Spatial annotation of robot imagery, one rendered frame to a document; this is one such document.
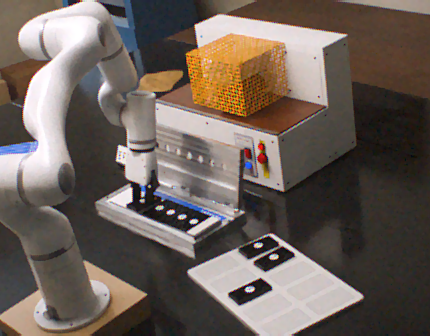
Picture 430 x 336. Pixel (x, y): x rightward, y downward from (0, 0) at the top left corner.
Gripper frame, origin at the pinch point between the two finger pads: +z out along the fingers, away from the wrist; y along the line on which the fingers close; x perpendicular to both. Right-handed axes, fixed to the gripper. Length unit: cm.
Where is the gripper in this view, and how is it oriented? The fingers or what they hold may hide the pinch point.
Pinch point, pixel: (142, 197)
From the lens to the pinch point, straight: 265.7
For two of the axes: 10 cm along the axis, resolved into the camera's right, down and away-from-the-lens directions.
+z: -0.1, 9.5, 3.1
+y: 6.9, 2.3, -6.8
